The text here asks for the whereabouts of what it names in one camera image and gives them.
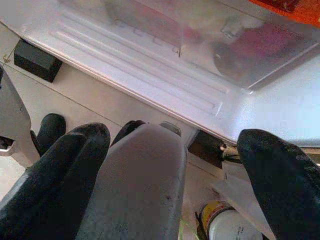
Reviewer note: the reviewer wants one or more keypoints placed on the black rectangular block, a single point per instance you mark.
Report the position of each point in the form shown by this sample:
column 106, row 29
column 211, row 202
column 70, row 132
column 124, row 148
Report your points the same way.
column 37, row 61

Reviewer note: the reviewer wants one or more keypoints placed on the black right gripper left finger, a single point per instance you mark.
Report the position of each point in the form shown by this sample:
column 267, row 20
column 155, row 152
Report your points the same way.
column 50, row 190

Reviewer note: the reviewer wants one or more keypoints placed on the black robot foot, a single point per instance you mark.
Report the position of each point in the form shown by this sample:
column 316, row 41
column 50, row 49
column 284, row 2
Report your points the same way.
column 51, row 130
column 126, row 131

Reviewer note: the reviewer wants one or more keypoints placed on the black fridge hinge bracket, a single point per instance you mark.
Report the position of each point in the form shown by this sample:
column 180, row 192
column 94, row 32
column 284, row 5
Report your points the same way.
column 207, row 150

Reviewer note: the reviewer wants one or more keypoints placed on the grey robot leg cover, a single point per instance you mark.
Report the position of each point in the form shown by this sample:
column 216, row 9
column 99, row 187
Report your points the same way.
column 12, row 107

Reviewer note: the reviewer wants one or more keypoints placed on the orange packet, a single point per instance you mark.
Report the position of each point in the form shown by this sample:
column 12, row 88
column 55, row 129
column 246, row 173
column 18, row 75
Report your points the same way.
column 295, row 8

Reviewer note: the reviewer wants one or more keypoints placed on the white plastic bottle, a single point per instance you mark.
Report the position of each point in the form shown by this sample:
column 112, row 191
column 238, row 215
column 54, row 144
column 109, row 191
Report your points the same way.
column 140, row 185

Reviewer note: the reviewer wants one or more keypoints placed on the white bottle with yellow label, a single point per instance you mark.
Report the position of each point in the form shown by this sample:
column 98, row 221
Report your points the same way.
column 225, row 222

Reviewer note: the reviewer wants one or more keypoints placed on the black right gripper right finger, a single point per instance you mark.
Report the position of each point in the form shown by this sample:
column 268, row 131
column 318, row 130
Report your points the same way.
column 287, row 185

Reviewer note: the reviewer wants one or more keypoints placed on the clear fridge crisper drawer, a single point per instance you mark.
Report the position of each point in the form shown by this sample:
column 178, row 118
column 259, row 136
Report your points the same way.
column 225, row 42

